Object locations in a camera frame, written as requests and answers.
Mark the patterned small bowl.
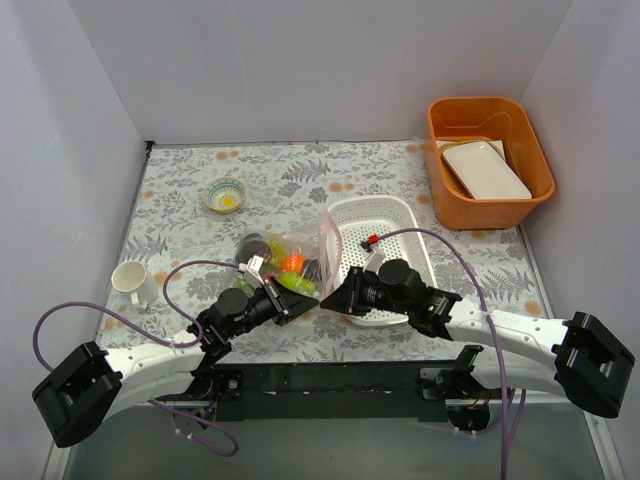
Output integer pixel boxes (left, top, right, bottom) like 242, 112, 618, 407
203, 176, 246, 214

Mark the orange fruit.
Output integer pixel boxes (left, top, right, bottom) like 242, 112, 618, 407
281, 254, 306, 274

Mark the white rectangular plate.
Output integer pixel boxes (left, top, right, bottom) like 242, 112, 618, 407
437, 140, 532, 200

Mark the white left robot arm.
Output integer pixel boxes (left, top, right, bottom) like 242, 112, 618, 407
32, 279, 319, 447

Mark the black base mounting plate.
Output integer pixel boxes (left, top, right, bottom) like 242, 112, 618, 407
199, 359, 514, 424

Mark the green pear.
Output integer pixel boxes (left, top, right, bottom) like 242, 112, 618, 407
278, 272, 316, 295

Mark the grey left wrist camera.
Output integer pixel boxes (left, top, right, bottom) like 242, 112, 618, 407
239, 255, 264, 289

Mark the yellow banana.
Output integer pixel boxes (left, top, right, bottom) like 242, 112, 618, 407
267, 240, 288, 265

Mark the white paper cup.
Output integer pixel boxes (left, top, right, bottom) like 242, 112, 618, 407
111, 260, 158, 310

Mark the clear zip top bag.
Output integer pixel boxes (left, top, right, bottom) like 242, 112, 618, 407
234, 210, 345, 300

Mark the green grape bunch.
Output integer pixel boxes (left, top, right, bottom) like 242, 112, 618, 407
233, 277, 254, 295

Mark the white perforated plastic basket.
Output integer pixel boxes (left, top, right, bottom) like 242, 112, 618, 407
322, 195, 436, 327

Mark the floral patterned table mat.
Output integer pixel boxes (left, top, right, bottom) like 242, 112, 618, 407
97, 140, 547, 348

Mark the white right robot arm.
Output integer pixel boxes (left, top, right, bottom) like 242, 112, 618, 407
320, 260, 635, 418

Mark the dark purple plum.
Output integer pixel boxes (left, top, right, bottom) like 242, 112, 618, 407
301, 258, 322, 282

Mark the orange plastic tub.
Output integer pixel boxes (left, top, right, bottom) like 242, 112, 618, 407
424, 97, 556, 230

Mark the dark red apple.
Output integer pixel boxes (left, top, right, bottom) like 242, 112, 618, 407
236, 237, 272, 264

